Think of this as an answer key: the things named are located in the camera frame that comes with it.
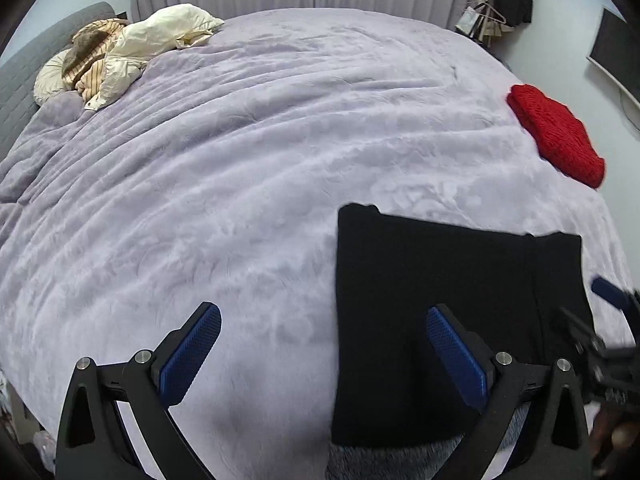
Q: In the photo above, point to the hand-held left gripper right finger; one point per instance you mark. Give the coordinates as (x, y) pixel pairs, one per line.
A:
(457, 355)

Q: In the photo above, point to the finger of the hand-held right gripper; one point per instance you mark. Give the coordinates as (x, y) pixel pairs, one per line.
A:
(607, 291)
(580, 327)

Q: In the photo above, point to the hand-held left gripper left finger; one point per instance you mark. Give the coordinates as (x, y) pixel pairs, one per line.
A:
(192, 350)

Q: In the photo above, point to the black pants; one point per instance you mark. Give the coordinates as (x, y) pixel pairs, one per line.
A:
(400, 270)

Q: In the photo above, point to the person's right hand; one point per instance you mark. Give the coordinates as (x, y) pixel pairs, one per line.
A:
(617, 437)

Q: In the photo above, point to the red knitted sweater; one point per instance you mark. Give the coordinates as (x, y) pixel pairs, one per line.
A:
(557, 132)

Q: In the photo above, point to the lavender plush blanket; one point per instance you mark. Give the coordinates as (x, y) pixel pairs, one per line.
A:
(225, 185)

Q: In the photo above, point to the striped beige cloth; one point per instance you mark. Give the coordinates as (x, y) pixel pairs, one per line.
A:
(92, 72)

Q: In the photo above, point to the hangers with pale bags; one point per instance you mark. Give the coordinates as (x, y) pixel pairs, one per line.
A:
(482, 17)

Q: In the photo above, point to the round cream pillow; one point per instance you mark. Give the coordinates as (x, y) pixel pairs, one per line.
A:
(47, 77)

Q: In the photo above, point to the cream and striped clothes pile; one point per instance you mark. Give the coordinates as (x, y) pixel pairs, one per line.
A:
(160, 30)

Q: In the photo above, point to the grey quilted headboard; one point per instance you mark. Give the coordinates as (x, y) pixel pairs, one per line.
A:
(30, 70)

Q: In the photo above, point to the brown cloth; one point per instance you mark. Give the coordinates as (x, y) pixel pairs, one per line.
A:
(82, 42)

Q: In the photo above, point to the black wall monitor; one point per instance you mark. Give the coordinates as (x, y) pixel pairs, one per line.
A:
(615, 55)

